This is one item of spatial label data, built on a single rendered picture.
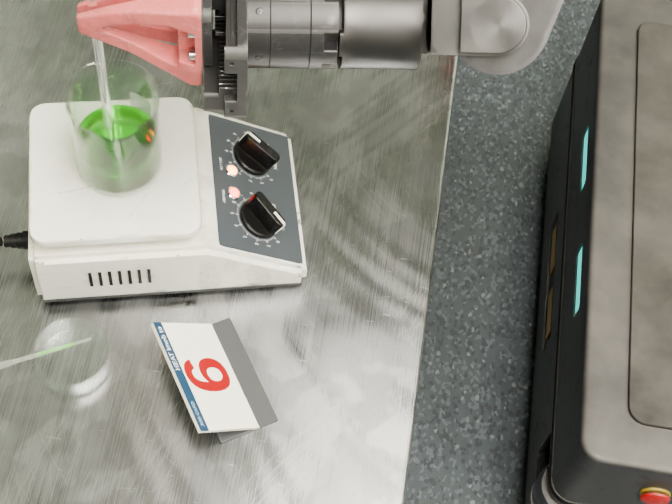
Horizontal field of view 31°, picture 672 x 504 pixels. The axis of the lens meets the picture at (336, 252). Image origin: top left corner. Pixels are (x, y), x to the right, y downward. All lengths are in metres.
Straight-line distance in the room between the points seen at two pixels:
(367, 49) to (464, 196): 1.19
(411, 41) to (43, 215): 0.30
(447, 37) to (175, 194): 0.26
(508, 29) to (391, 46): 0.07
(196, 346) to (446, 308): 0.95
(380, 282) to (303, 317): 0.07
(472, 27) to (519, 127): 1.30
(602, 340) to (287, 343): 0.58
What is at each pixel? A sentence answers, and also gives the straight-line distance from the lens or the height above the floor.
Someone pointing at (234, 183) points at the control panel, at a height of 0.81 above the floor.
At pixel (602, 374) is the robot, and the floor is 0.36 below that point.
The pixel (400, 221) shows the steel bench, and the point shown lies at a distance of 0.98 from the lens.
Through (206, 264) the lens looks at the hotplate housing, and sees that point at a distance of 0.89.
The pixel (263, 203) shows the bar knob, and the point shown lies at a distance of 0.90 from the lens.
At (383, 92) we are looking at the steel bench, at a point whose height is 0.75.
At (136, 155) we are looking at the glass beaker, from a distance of 0.84.
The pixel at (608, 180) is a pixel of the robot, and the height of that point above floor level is 0.36.
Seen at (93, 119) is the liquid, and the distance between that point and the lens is 0.88.
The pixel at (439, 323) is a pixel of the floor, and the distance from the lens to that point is 1.79.
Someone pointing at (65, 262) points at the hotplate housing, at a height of 0.82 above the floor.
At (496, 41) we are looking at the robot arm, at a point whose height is 1.05.
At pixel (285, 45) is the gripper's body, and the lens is 0.73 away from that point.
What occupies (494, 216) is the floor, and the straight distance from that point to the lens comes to 1.90.
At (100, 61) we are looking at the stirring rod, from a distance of 0.78.
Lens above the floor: 1.58
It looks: 60 degrees down
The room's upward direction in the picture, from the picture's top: 9 degrees clockwise
